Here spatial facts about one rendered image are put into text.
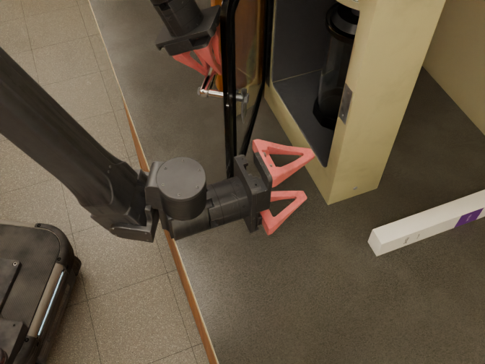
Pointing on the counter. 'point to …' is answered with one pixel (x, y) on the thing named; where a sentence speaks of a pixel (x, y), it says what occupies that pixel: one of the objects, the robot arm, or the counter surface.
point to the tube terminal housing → (369, 94)
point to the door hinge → (269, 40)
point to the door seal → (235, 76)
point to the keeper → (345, 103)
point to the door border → (232, 84)
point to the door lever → (209, 85)
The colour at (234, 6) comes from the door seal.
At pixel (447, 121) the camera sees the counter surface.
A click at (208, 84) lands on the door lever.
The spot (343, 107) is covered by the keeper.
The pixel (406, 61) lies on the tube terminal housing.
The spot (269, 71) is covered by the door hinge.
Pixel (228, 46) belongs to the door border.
